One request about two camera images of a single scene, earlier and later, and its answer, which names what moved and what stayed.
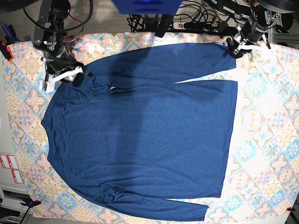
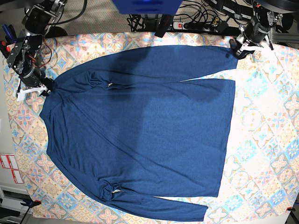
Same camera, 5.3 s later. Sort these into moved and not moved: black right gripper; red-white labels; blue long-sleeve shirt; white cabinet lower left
Moved: black right gripper
Not moved: blue long-sleeve shirt; red-white labels; white cabinet lower left
